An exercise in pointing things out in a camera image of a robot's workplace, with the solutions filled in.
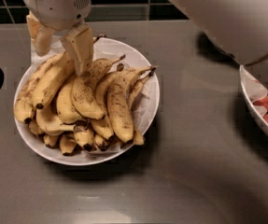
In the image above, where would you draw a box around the far right thin banana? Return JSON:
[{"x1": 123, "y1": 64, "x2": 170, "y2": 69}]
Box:
[{"x1": 128, "y1": 75, "x2": 150, "y2": 146}]

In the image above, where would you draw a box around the pale lower left banana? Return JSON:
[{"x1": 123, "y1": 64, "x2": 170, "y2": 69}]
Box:
[{"x1": 35, "y1": 105, "x2": 75, "y2": 135}]

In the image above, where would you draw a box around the small bottom banana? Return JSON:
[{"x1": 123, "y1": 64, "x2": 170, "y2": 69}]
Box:
[{"x1": 74, "y1": 125, "x2": 94, "y2": 151}]

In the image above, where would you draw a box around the leftmost spotted banana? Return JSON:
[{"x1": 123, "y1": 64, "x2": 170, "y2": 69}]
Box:
[{"x1": 13, "y1": 54, "x2": 63, "y2": 124}]

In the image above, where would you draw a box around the right curved banana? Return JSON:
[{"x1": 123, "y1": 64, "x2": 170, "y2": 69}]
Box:
[{"x1": 106, "y1": 66, "x2": 155, "y2": 144}]

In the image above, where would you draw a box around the white bowl with strawberries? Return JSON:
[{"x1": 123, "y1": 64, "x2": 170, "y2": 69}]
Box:
[{"x1": 239, "y1": 66, "x2": 268, "y2": 136}]

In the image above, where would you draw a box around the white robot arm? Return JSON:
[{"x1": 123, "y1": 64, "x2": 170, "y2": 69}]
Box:
[{"x1": 23, "y1": 0, "x2": 268, "y2": 76}]

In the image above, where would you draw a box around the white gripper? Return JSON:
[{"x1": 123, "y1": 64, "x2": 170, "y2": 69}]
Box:
[{"x1": 23, "y1": 0, "x2": 93, "y2": 77}]

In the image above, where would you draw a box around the middle speckled banana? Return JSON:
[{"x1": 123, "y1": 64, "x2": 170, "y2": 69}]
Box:
[{"x1": 71, "y1": 55, "x2": 125, "y2": 119}]

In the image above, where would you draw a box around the hidden banana behind right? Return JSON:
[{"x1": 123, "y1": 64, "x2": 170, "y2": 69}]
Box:
[{"x1": 91, "y1": 71, "x2": 127, "y2": 140}]

